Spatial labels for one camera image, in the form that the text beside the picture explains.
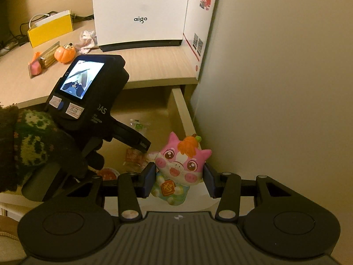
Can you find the orange pumpkin toy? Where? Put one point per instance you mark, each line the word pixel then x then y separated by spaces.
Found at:
pixel 64 54

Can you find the pink snack packet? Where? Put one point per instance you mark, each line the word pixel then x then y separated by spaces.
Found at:
pixel 35 66

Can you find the red clear snack packet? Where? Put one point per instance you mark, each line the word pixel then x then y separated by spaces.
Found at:
pixel 135 157

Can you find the biscuit sticks packet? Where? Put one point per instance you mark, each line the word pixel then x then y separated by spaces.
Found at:
pixel 49 55

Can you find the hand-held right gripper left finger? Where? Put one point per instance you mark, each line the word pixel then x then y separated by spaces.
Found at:
pixel 147 179

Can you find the white printed card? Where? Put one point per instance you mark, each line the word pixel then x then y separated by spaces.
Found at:
pixel 202 27

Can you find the white desk drawer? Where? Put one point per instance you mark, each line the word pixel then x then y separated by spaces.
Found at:
pixel 154 116

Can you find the white computer case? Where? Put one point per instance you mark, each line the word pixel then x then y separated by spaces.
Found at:
pixel 138 11

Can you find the crumpled white wrapper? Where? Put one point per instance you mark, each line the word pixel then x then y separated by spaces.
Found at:
pixel 87 42

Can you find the red lidded jelly cup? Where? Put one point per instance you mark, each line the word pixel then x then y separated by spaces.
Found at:
pixel 109 174

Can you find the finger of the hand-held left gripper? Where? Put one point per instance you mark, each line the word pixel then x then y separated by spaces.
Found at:
pixel 135 139

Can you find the yellow cardboard box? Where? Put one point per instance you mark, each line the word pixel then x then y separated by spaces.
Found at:
pixel 52 31

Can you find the person's left hand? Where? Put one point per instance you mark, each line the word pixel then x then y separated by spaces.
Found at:
pixel 41 140

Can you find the pink pig toy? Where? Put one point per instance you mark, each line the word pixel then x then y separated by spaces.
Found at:
pixel 179 162

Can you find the clear packet green print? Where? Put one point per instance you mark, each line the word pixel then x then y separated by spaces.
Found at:
pixel 139 124

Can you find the white flat box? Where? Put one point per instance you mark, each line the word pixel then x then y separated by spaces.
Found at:
pixel 52 18

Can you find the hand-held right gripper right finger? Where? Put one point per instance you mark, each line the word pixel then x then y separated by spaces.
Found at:
pixel 208 179

